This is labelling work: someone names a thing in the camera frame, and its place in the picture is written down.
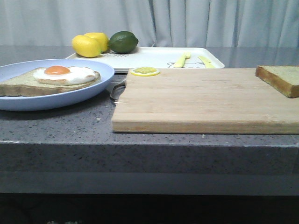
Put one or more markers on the light blue round plate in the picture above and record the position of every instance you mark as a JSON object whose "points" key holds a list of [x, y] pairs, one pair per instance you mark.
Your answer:
{"points": [[55, 100]]}

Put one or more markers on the bread slice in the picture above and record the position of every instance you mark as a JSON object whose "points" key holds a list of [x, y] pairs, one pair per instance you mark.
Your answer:
{"points": [[27, 86], [284, 79]]}

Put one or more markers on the white rectangular tray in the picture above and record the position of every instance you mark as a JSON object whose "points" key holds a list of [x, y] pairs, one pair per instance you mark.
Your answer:
{"points": [[158, 57]]}

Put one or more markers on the lemon slice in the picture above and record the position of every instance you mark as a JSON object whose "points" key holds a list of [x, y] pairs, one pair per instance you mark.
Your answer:
{"points": [[145, 71]]}

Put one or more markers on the yellow plastic fork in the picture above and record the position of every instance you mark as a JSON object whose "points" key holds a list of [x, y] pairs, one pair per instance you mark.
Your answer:
{"points": [[181, 61]]}

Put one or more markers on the wooden cutting board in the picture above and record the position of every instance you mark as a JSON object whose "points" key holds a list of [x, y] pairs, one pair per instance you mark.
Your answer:
{"points": [[224, 101]]}

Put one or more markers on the green lime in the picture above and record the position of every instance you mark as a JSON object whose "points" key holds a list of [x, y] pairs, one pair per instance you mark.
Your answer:
{"points": [[123, 42]]}

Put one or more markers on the yellow plastic knife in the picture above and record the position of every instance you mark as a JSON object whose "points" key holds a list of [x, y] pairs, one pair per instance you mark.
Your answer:
{"points": [[207, 62]]}

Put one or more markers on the rear yellow lemon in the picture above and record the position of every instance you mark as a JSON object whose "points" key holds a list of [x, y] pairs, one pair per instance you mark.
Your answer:
{"points": [[102, 38]]}

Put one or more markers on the yellow lemon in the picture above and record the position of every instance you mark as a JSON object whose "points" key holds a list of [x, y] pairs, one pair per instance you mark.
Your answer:
{"points": [[86, 46], [102, 38]]}

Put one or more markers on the front yellow lemon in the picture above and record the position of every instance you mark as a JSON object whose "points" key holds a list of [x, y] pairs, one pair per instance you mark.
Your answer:
{"points": [[86, 46]]}

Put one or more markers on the fried egg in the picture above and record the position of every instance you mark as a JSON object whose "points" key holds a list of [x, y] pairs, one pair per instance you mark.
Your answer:
{"points": [[60, 75]]}

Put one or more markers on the grey curtain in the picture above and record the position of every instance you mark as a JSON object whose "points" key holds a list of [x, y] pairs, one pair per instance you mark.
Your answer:
{"points": [[156, 23]]}

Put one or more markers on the metal cutting board handle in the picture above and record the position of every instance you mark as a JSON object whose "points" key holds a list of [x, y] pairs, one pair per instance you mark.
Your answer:
{"points": [[122, 83]]}

